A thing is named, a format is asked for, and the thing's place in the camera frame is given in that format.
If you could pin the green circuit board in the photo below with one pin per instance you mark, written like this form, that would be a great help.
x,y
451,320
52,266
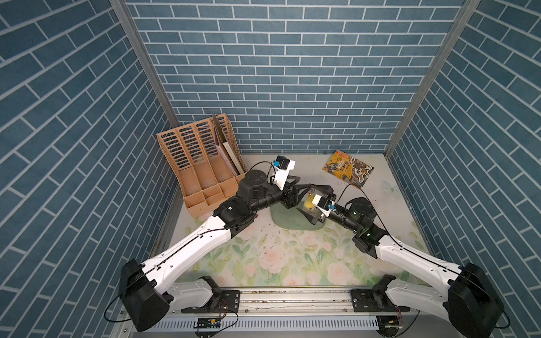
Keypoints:
x,y
208,324

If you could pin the green corduroy shoulder bag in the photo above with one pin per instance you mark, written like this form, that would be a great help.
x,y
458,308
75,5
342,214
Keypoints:
x,y
293,219

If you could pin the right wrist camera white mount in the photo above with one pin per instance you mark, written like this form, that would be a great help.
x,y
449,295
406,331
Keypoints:
x,y
326,206

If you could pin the right electronics box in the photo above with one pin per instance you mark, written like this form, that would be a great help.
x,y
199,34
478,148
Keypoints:
x,y
388,325

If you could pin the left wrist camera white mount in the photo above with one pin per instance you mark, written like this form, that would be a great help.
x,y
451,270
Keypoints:
x,y
282,167

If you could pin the beige file folder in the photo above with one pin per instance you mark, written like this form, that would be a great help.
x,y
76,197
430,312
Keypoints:
x,y
223,122

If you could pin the floral table mat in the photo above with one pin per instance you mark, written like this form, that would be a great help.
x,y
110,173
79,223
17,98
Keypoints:
x,y
267,255

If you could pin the aluminium mounting rail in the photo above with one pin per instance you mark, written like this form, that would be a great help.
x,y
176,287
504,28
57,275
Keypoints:
x,y
292,301

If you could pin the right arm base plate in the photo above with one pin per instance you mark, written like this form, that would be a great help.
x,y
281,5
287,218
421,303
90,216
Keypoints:
x,y
375,299

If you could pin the pink file folder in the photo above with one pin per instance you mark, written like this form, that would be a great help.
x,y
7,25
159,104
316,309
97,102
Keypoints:
x,y
222,147

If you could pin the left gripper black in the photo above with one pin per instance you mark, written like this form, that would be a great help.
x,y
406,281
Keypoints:
x,y
288,198

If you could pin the colourful comic booklet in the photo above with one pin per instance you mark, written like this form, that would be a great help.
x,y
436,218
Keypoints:
x,y
349,169

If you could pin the yellow chick plush charm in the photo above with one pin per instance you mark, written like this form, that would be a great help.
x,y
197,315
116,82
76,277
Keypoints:
x,y
309,203

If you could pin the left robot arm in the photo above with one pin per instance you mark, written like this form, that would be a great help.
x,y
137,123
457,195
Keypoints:
x,y
145,289

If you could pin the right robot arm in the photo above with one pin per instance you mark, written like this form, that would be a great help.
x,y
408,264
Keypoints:
x,y
462,295

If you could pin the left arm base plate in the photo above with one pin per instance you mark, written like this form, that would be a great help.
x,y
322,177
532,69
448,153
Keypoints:
x,y
211,301

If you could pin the peach plastic file organizer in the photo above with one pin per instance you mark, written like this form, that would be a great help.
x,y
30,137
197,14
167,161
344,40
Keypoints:
x,y
205,180

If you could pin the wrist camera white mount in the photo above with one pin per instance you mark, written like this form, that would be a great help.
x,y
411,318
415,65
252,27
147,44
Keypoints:
x,y
326,206
282,167

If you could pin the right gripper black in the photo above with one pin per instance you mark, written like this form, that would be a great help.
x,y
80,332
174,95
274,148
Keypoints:
x,y
321,217

